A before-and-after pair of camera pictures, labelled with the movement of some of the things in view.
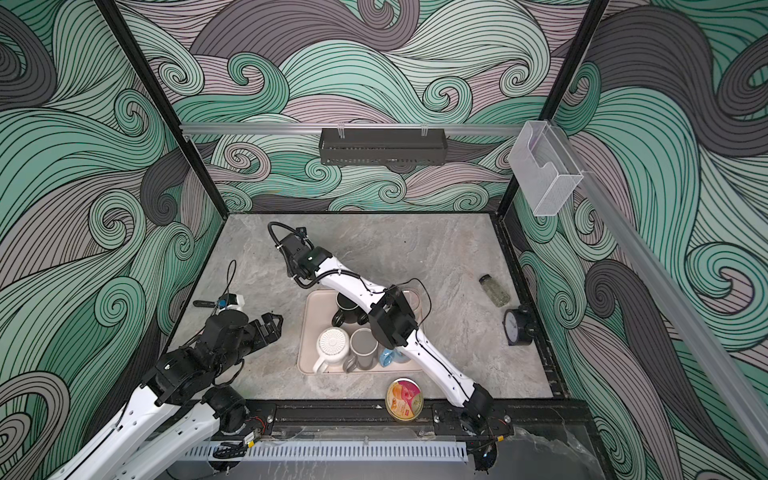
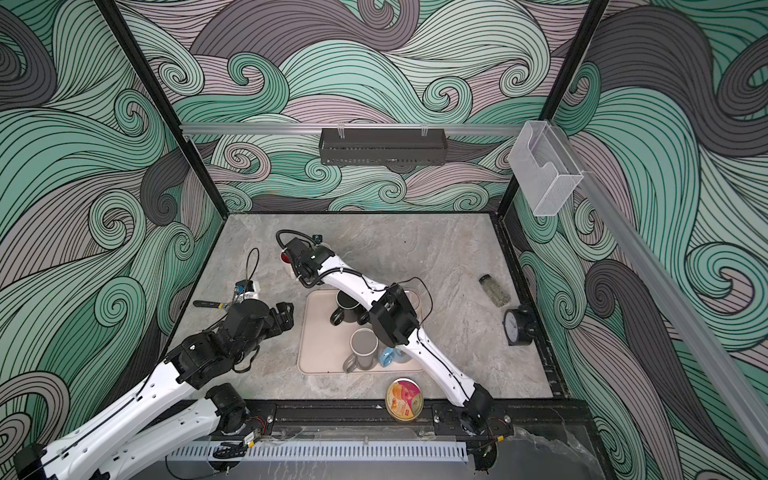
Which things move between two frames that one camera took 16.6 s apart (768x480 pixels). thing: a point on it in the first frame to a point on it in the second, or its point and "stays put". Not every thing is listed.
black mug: x=350 y=308 stays put
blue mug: x=390 y=355 stays put
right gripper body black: x=291 y=265 stays put
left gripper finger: x=273 y=321 to x=286 y=309
